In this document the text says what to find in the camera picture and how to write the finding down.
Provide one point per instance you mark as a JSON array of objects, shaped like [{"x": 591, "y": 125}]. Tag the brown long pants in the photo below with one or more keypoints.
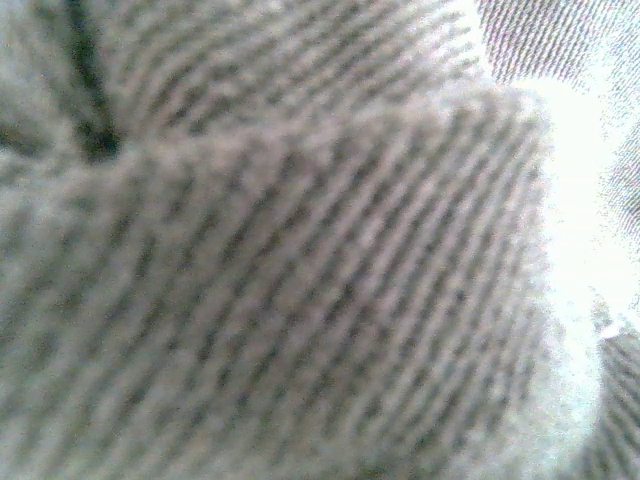
[{"x": 280, "y": 260}]

